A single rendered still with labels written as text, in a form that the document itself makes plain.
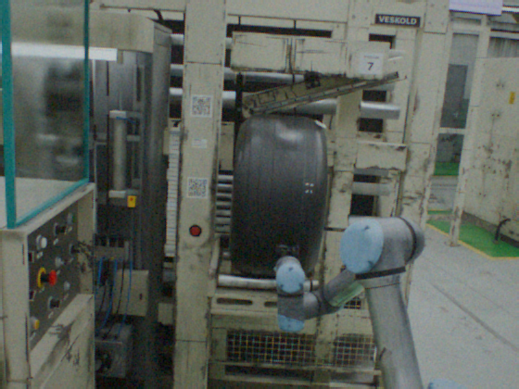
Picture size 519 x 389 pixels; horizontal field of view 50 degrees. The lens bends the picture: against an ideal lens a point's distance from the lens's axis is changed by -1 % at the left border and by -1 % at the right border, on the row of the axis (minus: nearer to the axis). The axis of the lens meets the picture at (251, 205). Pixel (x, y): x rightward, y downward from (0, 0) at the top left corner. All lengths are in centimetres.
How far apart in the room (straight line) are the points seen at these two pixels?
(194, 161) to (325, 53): 67
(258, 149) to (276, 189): 15
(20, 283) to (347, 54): 147
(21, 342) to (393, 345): 84
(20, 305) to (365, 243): 78
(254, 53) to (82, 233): 94
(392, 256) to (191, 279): 101
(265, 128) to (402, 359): 94
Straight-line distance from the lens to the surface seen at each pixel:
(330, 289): 161
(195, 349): 224
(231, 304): 206
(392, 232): 130
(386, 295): 130
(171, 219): 207
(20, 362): 144
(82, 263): 188
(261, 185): 180
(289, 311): 158
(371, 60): 227
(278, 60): 223
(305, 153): 185
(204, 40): 198
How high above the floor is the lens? 164
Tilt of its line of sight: 13 degrees down
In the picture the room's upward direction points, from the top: 4 degrees clockwise
